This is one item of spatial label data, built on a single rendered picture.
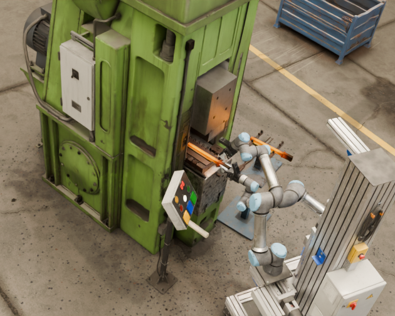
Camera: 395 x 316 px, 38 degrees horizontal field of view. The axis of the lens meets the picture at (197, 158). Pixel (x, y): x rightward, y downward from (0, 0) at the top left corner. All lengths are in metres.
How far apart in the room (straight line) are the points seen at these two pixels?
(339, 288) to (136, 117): 1.91
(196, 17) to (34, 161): 2.91
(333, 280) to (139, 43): 2.00
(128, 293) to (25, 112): 2.55
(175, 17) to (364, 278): 2.03
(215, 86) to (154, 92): 0.44
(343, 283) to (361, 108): 3.89
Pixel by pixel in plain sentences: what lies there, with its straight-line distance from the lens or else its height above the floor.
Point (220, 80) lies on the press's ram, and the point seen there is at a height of 1.76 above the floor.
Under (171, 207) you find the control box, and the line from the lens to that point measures 4.01.
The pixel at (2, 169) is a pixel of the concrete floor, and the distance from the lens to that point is 5.91.
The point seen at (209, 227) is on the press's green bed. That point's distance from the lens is 5.30.
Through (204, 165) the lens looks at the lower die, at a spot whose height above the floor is 0.98.
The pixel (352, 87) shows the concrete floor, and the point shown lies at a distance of 7.69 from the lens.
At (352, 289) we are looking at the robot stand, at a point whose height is 1.23.
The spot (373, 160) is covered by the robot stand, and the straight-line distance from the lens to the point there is 3.42.
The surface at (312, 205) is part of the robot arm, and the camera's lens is 4.36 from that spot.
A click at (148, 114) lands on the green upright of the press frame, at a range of 4.25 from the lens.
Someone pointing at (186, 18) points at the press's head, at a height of 2.41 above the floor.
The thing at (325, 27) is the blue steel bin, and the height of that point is 0.36.
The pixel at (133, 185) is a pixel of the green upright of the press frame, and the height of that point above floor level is 0.61.
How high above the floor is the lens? 4.16
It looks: 43 degrees down
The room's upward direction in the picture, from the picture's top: 10 degrees clockwise
